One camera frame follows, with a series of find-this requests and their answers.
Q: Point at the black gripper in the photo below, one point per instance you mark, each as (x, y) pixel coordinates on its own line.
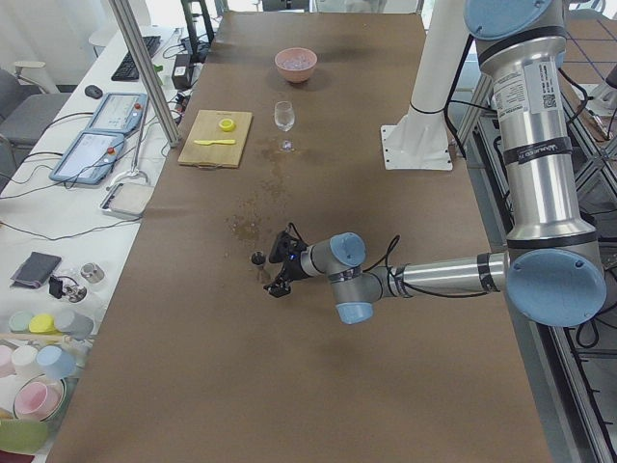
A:
(292, 270)

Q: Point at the steel cocktail jigger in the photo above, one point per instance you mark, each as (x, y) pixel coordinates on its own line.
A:
(258, 260)

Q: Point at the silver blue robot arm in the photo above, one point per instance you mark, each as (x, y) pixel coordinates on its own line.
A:
(551, 270)

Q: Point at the clear wine glass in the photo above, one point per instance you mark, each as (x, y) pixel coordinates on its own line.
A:
(284, 117)

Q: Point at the clear ice cubes pile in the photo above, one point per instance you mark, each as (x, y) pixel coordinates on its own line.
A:
(296, 63)

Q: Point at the yellow plastic knife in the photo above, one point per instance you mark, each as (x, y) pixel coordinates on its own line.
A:
(219, 142)

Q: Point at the yellow lemon slice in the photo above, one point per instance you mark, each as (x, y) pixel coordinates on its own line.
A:
(227, 124)

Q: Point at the bamboo cutting board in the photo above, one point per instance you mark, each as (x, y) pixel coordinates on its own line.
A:
(216, 139)

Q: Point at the white tray box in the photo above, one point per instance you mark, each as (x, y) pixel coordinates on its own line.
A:
(127, 200)

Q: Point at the small steel cup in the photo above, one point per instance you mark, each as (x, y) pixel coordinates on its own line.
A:
(93, 274)

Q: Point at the pink bowl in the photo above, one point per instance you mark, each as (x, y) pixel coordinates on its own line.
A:
(295, 76)

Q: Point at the black power adapter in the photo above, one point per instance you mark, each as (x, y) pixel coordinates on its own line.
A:
(182, 72)

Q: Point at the lower blue teach pendant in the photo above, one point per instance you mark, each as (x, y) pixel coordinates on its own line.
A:
(89, 159)

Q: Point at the blue teach pendant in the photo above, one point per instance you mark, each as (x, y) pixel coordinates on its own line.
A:
(89, 159)
(118, 112)

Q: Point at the upper blue teach pendant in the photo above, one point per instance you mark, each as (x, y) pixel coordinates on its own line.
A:
(118, 112)

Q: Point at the dark grey cloth wallet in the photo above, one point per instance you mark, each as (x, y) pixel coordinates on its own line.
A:
(35, 270)

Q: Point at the black computer mouse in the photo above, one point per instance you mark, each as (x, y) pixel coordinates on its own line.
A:
(93, 91)

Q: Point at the stack of coloured cups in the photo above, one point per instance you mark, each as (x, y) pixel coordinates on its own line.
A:
(39, 372)

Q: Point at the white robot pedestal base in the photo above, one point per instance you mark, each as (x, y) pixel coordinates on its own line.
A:
(419, 141)

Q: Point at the aluminium frame post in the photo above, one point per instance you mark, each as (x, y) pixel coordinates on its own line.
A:
(132, 36)

